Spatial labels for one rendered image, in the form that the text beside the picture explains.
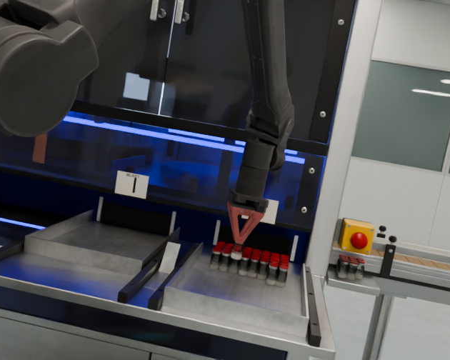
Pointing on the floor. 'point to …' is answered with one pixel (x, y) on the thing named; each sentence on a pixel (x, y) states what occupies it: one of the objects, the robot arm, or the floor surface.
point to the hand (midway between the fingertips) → (238, 238)
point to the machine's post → (341, 140)
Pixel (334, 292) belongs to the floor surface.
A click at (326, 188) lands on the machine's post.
